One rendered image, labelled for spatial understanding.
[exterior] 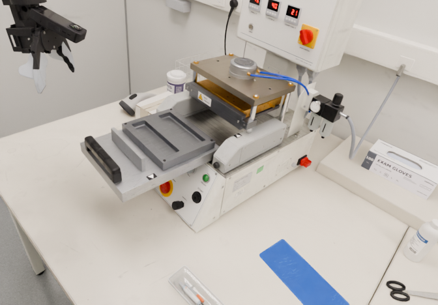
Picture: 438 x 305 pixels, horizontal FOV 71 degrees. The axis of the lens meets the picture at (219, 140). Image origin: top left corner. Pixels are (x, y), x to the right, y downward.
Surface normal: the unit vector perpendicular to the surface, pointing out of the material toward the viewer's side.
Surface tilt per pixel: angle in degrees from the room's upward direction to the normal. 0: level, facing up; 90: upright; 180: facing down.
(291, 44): 90
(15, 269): 0
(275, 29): 90
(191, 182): 65
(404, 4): 90
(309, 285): 0
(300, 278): 0
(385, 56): 90
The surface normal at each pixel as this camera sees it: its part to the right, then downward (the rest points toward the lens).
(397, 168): -0.65, 0.33
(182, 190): -0.61, -0.05
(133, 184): 0.12, -0.80
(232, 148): -0.39, -0.40
